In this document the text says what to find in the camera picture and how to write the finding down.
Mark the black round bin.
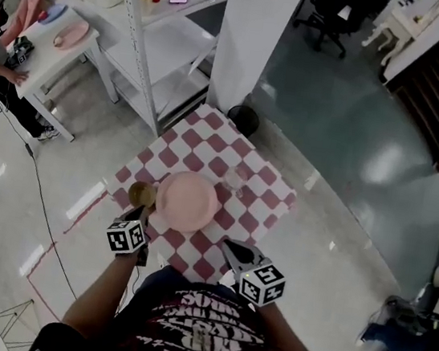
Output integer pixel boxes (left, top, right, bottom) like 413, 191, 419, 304
224, 102, 263, 139

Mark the white metal shelf rack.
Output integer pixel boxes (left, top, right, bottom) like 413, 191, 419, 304
6, 0, 231, 144

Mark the long black floor cable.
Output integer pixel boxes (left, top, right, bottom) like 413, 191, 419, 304
0, 99, 104, 300

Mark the person's dark printed shirt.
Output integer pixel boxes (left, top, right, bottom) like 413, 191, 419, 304
26, 247, 368, 351

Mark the person's left forearm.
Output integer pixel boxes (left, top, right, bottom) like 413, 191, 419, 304
60, 249, 140, 337

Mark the black office chair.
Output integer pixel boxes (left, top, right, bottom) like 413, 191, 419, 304
289, 0, 365, 62

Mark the pale pink dish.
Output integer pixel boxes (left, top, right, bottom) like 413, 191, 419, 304
52, 19, 91, 54

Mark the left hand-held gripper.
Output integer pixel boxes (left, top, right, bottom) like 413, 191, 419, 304
101, 199, 156, 269

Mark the white pillar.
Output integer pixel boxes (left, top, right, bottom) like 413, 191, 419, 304
205, 0, 308, 120

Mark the checkered cloth table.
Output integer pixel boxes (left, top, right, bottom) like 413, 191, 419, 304
96, 91, 308, 296

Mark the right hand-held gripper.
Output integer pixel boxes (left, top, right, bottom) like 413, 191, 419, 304
213, 237, 292, 312

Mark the black handheld device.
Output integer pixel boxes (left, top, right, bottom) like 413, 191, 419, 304
3, 33, 37, 73

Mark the pink cloth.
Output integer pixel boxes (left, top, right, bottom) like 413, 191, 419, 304
0, 0, 53, 52

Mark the small brown bowl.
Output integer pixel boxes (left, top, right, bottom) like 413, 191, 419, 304
125, 179, 159, 210

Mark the person's right forearm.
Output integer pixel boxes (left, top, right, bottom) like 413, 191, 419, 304
250, 300, 331, 351

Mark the blue plate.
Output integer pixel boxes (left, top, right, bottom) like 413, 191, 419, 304
37, 1, 68, 29

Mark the white ornate table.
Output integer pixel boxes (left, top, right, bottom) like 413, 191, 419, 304
357, 0, 439, 87

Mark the pink plate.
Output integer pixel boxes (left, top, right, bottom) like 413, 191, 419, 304
152, 167, 221, 237

